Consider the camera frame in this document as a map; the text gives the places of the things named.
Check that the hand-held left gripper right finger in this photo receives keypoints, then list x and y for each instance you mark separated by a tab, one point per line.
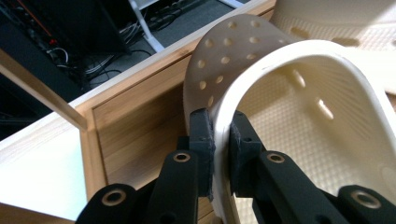
244	146

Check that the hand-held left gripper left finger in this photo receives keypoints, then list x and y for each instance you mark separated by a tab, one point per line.
200	140

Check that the wooden shoe box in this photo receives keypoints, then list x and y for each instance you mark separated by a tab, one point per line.
134	124

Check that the cream foam clog shoe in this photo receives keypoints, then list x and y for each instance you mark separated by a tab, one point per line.
342	18
280	53

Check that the white metal stand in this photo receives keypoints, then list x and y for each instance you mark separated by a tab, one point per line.
146	28

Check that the black equipment case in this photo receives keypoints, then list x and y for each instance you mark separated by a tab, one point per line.
77	25

